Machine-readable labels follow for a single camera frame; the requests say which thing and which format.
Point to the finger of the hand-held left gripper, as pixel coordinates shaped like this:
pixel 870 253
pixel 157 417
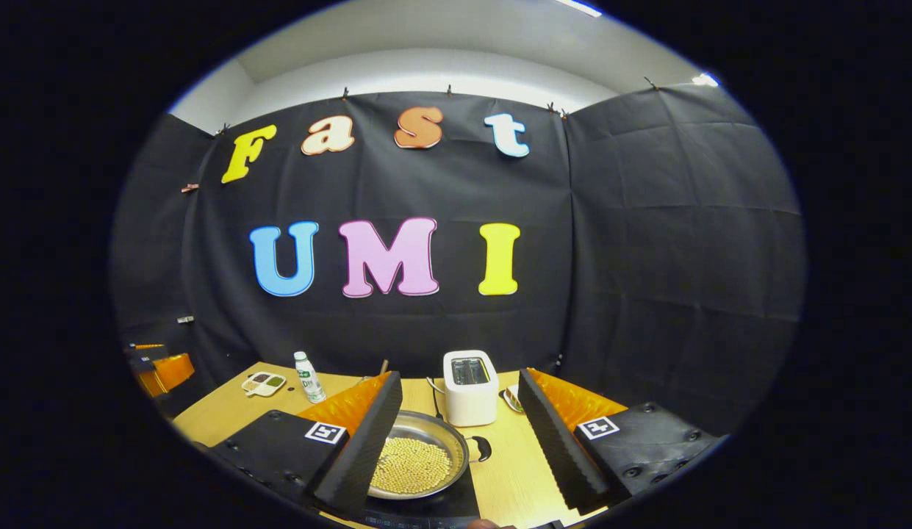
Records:
pixel 169 373

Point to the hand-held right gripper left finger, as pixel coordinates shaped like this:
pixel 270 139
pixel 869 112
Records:
pixel 367 448

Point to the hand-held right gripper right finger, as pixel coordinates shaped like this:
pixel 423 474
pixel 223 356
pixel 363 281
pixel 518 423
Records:
pixel 555 448

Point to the stainless steel pot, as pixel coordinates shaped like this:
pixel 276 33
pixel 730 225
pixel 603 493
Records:
pixel 426 426

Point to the black induction cooktop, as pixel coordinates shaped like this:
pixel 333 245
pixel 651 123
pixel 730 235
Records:
pixel 463 503

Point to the pile of soybeans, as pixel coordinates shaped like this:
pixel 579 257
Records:
pixel 411 466

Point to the small white plate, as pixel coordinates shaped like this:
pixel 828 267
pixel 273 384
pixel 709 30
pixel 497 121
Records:
pixel 511 404

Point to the white drink bottle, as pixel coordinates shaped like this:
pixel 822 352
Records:
pixel 309 382

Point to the divided white bean tray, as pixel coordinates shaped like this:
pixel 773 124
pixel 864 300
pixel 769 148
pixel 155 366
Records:
pixel 263 383

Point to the white toaster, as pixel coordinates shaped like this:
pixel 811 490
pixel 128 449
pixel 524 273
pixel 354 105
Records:
pixel 470 397

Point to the black backdrop cloth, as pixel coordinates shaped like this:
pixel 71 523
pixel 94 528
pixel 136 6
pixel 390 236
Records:
pixel 610 257

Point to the ceiling light strip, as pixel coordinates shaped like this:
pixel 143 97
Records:
pixel 705 79
pixel 579 7

